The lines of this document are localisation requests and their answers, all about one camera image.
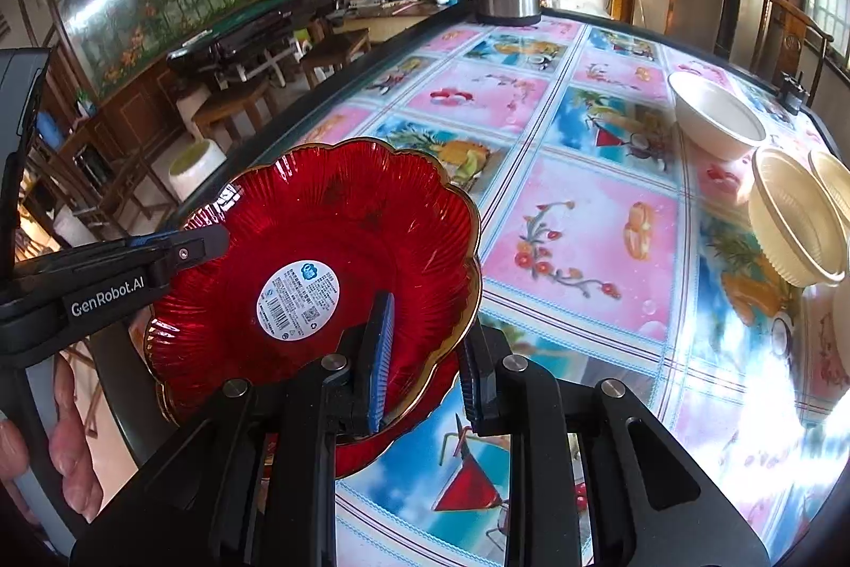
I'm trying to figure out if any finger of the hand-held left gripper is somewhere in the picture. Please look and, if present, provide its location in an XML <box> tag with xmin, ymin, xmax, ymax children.
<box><xmin>99</xmin><ymin>225</ymin><xmax>231</xmax><ymax>292</ymax></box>

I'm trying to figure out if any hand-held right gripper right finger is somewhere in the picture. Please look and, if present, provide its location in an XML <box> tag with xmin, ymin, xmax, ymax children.
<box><xmin>461</xmin><ymin>320</ymin><xmax>764</xmax><ymax>567</ymax></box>

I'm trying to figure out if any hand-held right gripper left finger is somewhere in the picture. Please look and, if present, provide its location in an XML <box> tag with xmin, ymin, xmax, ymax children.
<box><xmin>70</xmin><ymin>291</ymin><xmax>400</xmax><ymax>567</ymax></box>

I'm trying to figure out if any red glass plate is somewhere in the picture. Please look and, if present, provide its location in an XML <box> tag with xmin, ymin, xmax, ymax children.
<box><xmin>149</xmin><ymin>208</ymin><xmax>467</xmax><ymax>480</ymax></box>
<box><xmin>142</xmin><ymin>137</ymin><xmax>482</xmax><ymax>428</ymax></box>

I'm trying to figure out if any white paper bowl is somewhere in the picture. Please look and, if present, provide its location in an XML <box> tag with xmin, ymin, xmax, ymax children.
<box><xmin>667</xmin><ymin>71</ymin><xmax>768</xmax><ymax>163</ymax></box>

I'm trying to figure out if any cream paper bowl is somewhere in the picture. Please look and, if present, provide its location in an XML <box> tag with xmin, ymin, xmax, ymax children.
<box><xmin>749</xmin><ymin>147</ymin><xmax>847</xmax><ymax>289</ymax></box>
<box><xmin>809</xmin><ymin>148</ymin><xmax>850</xmax><ymax>232</ymax></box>

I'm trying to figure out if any person's left hand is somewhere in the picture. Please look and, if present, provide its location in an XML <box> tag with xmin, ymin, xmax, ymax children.
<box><xmin>0</xmin><ymin>351</ymin><xmax>104</xmax><ymax>524</ymax></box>

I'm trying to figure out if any white round stool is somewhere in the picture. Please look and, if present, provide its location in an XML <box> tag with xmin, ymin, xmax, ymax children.
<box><xmin>168</xmin><ymin>138</ymin><xmax>230</xmax><ymax>202</ymax></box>

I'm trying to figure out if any wooden stool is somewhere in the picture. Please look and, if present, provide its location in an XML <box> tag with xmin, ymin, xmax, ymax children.
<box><xmin>302</xmin><ymin>28</ymin><xmax>371</xmax><ymax>90</ymax></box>
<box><xmin>192</xmin><ymin>75</ymin><xmax>280</xmax><ymax>139</ymax></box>

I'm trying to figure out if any printed tablecloth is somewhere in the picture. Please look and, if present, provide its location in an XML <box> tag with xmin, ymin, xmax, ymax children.
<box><xmin>179</xmin><ymin>9</ymin><xmax>844</xmax><ymax>567</ymax></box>

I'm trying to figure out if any green mahjong table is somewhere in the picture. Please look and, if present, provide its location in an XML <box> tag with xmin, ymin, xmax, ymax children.
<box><xmin>166</xmin><ymin>0</ymin><xmax>343</xmax><ymax>77</ymax></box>

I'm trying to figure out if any low wooden table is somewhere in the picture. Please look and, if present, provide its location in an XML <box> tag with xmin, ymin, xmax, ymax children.
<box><xmin>332</xmin><ymin>0</ymin><xmax>461</xmax><ymax>45</ymax></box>

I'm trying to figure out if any small black device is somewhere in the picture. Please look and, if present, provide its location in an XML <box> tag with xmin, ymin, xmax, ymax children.
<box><xmin>778</xmin><ymin>73</ymin><xmax>810</xmax><ymax>116</ymax></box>

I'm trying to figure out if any wooden armchair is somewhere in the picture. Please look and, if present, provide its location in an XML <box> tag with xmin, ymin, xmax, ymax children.
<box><xmin>757</xmin><ymin>0</ymin><xmax>834</xmax><ymax>106</ymax></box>

